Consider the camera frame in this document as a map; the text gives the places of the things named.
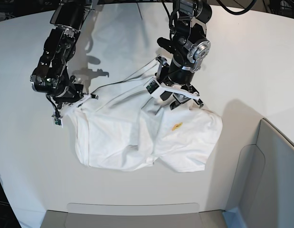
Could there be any white t-shirt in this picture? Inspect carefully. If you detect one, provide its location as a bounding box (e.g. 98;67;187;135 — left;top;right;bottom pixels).
66;58;224;173

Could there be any grey box right side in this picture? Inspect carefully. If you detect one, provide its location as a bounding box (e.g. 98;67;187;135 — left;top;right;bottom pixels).
223;119;294;228

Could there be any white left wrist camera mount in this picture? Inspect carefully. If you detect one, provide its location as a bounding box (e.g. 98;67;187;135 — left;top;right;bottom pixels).
144;76;195;103

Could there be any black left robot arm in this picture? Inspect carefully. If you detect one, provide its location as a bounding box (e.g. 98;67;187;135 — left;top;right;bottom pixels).
146;0;212;109

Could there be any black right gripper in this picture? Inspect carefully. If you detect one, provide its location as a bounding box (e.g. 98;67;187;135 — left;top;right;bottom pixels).
47;76;98;106

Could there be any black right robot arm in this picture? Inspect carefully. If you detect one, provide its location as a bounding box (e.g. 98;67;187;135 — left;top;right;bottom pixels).
30;0;93;109

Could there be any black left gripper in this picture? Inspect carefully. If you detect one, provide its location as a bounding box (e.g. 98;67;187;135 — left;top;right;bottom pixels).
155;56;204;108

